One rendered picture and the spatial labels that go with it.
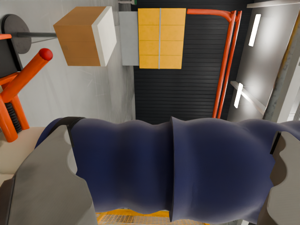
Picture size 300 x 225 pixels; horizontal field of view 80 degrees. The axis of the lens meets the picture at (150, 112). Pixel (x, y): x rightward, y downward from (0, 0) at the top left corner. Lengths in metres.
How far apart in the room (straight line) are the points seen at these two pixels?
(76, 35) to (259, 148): 1.75
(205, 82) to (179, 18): 5.25
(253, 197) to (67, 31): 1.82
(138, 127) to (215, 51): 11.06
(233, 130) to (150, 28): 7.26
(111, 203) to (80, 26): 1.63
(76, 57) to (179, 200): 1.81
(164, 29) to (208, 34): 4.09
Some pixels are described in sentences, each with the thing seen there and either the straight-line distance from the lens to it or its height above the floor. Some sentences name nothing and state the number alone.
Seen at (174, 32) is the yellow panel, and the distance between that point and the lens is 7.60.
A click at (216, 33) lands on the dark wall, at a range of 11.26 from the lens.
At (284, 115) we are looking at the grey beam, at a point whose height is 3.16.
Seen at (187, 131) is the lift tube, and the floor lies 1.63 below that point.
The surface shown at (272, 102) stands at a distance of 6.18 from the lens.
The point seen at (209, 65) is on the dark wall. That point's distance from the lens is 11.49.
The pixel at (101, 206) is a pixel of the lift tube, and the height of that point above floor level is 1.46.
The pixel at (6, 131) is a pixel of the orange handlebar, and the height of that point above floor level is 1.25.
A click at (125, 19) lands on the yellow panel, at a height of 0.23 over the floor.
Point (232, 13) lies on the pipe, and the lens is 8.27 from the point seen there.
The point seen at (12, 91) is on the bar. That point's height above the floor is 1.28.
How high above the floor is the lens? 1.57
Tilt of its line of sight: 3 degrees down
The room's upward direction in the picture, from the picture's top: 91 degrees clockwise
